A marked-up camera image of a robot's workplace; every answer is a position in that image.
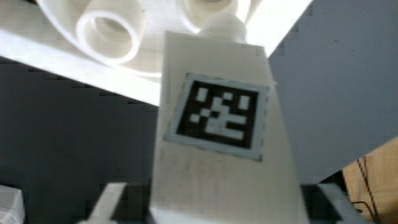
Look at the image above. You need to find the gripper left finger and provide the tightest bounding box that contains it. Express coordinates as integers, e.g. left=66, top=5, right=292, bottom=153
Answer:
left=77, top=182, right=150, bottom=224

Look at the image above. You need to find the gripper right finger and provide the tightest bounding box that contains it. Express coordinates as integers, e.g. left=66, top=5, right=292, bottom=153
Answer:
left=301, top=183, right=370, bottom=224

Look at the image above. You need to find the white U-shaped fence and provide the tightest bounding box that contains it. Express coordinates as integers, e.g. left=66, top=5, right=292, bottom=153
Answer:
left=0, top=0, right=313, bottom=105

